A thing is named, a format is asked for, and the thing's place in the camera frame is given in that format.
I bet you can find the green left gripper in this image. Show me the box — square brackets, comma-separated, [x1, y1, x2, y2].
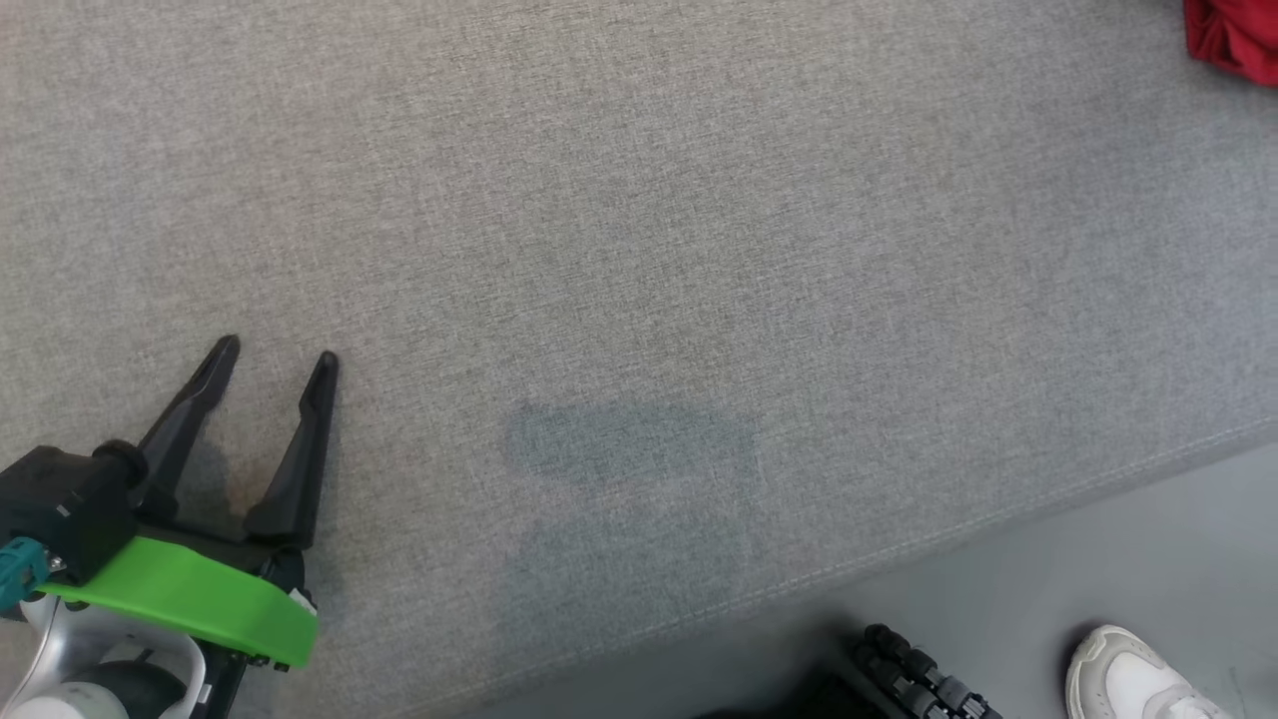
[40, 337, 338, 668]

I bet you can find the red shorts white side stripe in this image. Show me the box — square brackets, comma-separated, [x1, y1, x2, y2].
[1184, 0, 1278, 87]

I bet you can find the grey fabric sofa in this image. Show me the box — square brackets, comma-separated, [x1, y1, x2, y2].
[0, 0, 1278, 719]

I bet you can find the black ribbed equipment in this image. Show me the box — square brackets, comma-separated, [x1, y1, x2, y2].
[699, 624, 1004, 719]

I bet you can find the white sneaker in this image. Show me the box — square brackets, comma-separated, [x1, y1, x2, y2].
[1065, 625, 1234, 719]

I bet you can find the left camera cable teal plug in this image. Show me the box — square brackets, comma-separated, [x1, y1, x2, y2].
[0, 537, 51, 612]

